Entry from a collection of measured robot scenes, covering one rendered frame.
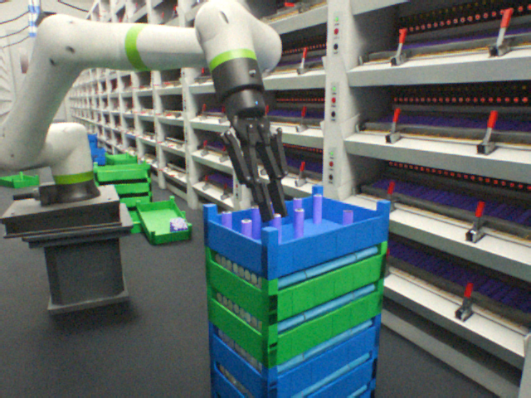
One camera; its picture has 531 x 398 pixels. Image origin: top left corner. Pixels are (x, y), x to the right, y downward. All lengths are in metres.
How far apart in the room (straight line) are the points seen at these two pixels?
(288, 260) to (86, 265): 0.92
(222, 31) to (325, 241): 0.42
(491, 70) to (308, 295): 0.60
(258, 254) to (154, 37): 0.63
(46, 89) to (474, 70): 0.99
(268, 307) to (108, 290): 0.91
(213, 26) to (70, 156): 0.77
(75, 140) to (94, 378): 0.71
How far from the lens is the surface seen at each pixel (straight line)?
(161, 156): 3.20
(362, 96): 1.31
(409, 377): 1.14
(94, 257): 1.43
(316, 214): 0.89
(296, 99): 1.76
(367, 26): 1.33
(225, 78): 0.76
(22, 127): 1.25
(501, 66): 0.97
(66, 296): 1.48
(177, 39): 1.03
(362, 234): 0.76
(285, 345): 0.71
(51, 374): 1.22
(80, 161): 1.42
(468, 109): 1.19
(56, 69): 1.10
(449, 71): 1.03
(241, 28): 0.80
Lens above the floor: 0.67
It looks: 15 degrees down
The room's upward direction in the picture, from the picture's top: straight up
